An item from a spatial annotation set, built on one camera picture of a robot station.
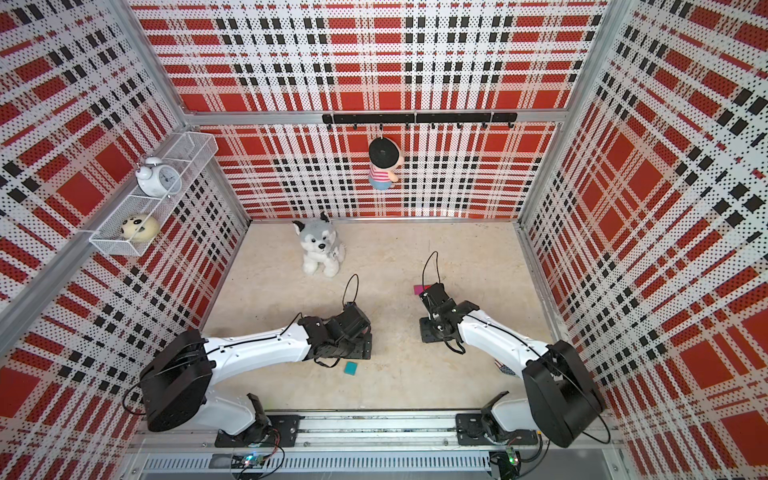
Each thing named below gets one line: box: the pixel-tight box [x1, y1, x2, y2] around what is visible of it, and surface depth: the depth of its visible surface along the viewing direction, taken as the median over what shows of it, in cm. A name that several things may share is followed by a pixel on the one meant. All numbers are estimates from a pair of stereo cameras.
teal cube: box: [344, 361, 358, 376], surface depth 86 cm
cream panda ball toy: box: [120, 214, 161, 243], surface depth 66 cm
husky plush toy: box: [292, 212, 347, 277], surface depth 95 cm
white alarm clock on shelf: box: [135, 156, 183, 199], surface depth 72 cm
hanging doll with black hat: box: [368, 135, 404, 191], surface depth 97 cm
